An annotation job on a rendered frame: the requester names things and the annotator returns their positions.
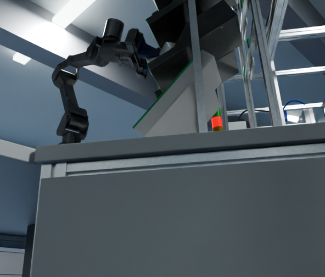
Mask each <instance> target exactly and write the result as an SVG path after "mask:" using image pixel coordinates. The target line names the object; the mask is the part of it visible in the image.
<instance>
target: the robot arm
mask: <svg viewBox="0 0 325 277"><path fill-rule="evenodd" d="M123 30H124V23H123V22H122V21H120V20H118V19H114V18H109V19H107V23H106V26H105V30H104V35H103V37H101V38H100V37H98V36H96V37H95V39H94V40H93V41H92V43H91V44H90V45H89V47H87V50H86V52H82V53H79V54H75V55H69V56H68V57H67V59H66V60H65V61H63V62H61V63H59V64H58V65H57V67H56V68H55V70H54V71H53V74H52V81H53V83H54V85H55V86H56V87H57V88H58V89H60V94H61V98H62V101H63V106H64V110H65V113H64V115H63V116H62V118H61V121H60V124H59V126H58V128H57V136H62V142H63V141H65V142H68V143H81V140H85V137H86V135H87V131H88V126H89V122H88V115H87V111H86V110H85V109H83V108H80V107H79V105H78V103H77V99H76V95H75V91H74V88H73V86H74V84H75V83H76V81H77V80H78V78H79V69H80V68H81V67H85V66H89V65H96V66H99V67H105V66H106V65H108V64H109V62H115V63H118V64H119V66H122V65H123V63H124V64H130V65H131V67H133V68H134V67H135V65H136V64H137V69H136V74H137V76H138V78H139V79H140V80H146V78H147V75H148V72H149V69H148V67H147V65H146V64H147V61H146V59H144V58H147V57H158V56H160V55H159V53H160V50H158V49H156V48H154V47H152V46H150V45H148V44H146V42H145V39H144V36H143V33H141V32H139V29H134V28H132V29H130V30H129V31H128V33H127V36H126V39H125V41H124V42H121V37H122V33H123ZM96 44H98V45H100V47H99V46H96ZM68 66H71V67H74V68H76V74H72V73H69V72H67V71H65V70H62V69H64V68H66V67H68ZM66 129H69V130H72V131H69V130H66ZM73 131H76V132H79V133H76V132H73Z"/></svg>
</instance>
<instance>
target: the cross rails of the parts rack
mask: <svg viewBox="0 0 325 277"><path fill-rule="evenodd" d="M247 2H248V0H243V5H242V15H241V21H240V34H241V38H242V42H243V36H244V27H245V17H246V8H247ZM237 8H238V0H236V4H235V5H234V9H237ZM255 36H256V34H255V28H254V22H253V21H252V26H251V33H250V41H249V48H248V56H247V60H246V68H245V76H244V77H245V80H248V79H249V74H250V67H251V60H252V56H253V50H254V43H255Z"/></svg>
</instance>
